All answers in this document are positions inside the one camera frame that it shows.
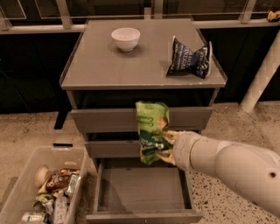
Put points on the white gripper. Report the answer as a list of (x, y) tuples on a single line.
[(184, 150)]

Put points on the green rice chip bag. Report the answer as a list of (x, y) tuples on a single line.
[(152, 120)]

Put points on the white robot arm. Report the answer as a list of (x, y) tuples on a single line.
[(250, 171)]

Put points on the grey top drawer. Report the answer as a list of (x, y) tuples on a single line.
[(125, 119)]

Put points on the grey drawer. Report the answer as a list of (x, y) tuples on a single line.
[(130, 192), (125, 119), (113, 145)]

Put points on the grey bottom drawer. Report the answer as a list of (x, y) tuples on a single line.
[(130, 192)]

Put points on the grey middle drawer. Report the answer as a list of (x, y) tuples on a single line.
[(113, 145)]

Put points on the blue vinegar chip bag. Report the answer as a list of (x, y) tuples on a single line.
[(184, 58)]

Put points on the grey drawer cabinet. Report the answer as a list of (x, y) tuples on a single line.
[(101, 76)]

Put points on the brown snack bag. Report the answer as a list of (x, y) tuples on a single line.
[(58, 181)]

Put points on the small green can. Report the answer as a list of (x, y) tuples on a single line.
[(73, 182)]

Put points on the white ceramic bowl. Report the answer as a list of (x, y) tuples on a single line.
[(126, 38)]

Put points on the clear plastic bottle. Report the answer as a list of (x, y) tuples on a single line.
[(60, 209)]

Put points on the clear plastic storage bin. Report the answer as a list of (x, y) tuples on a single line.
[(25, 191)]

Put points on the beige wooden mushroom object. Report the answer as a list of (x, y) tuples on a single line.
[(42, 174)]

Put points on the white diagonal pipe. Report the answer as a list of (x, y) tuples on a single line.
[(263, 76)]

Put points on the white green snack packet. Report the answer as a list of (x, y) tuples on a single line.
[(34, 217)]

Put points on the metal window railing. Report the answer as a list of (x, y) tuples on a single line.
[(43, 16)]

